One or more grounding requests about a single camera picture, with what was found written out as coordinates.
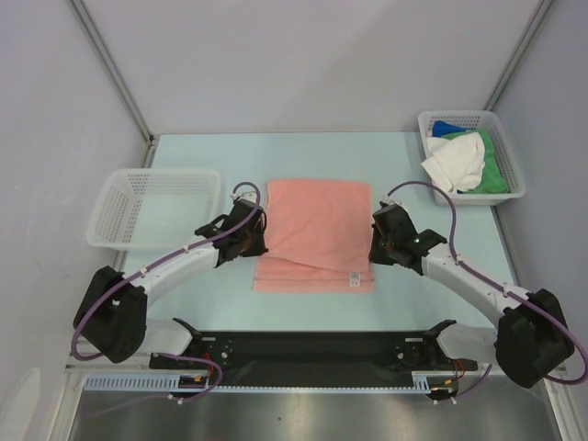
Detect green towel in basket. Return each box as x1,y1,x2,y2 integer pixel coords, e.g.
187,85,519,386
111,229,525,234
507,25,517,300
442,129,508,194

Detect blue towel in basket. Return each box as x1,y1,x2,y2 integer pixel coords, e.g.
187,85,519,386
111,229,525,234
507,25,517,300
431,120,464,138

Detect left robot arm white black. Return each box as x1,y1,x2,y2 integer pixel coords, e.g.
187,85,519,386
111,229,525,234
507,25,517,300
71,198,267,368

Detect empty white plastic basket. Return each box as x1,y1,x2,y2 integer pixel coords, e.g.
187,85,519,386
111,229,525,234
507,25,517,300
85,168,221,251

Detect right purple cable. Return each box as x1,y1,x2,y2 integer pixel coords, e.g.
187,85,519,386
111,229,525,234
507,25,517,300
388,180,588,405

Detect white basket with towels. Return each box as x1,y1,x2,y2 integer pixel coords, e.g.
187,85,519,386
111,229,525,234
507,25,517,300
418,109,526,206

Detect left aluminium corner post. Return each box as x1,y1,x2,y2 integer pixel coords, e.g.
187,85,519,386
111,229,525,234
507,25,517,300
65,0,153,144

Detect aluminium corner post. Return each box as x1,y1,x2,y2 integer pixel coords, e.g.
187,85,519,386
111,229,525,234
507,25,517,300
483,0,559,111
65,0,153,144

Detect white slotted cable duct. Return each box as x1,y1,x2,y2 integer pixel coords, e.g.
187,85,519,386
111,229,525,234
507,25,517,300
84,373,436,394

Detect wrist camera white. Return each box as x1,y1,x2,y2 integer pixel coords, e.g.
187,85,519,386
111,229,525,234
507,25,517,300
379,198,405,209
231,191,257,204

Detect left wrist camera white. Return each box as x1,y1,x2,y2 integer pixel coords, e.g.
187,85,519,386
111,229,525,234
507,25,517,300
231,191,257,204

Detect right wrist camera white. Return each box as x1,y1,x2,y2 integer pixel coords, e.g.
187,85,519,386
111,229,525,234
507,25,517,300
379,198,405,209

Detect pink terry towel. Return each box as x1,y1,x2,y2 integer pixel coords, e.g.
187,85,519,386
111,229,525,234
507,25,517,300
254,178,376,294

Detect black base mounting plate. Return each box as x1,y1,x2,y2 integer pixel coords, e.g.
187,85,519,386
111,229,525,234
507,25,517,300
149,331,455,389

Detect right aluminium corner post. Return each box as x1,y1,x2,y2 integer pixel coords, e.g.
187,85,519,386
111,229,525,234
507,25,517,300
483,0,559,111

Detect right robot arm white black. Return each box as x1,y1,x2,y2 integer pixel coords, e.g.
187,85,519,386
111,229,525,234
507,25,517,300
369,204,576,388

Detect white towel in basket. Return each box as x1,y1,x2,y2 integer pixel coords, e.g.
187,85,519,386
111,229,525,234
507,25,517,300
422,132,485,193

